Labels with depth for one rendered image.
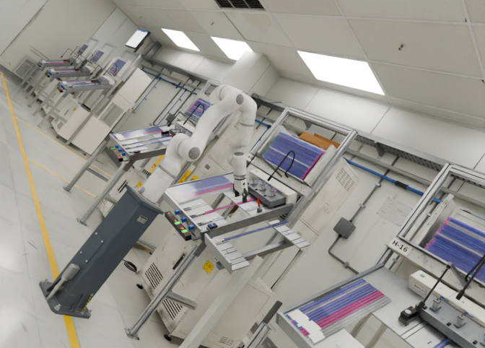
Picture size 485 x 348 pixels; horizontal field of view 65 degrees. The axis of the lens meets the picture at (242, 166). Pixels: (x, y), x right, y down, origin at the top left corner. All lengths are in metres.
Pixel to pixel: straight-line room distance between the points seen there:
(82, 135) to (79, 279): 4.82
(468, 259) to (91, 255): 1.86
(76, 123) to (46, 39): 4.23
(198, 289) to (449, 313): 1.47
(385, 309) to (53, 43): 9.80
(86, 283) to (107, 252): 0.20
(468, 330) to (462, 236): 0.45
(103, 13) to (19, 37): 2.03
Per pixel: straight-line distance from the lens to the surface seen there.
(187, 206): 2.64
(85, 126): 6.83
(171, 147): 2.18
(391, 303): 2.03
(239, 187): 2.43
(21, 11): 10.61
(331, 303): 1.93
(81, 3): 10.78
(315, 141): 3.33
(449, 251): 2.14
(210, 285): 2.61
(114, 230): 2.14
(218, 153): 3.94
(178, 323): 2.69
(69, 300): 2.29
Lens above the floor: 1.02
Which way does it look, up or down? 4 degrees up
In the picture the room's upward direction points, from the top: 38 degrees clockwise
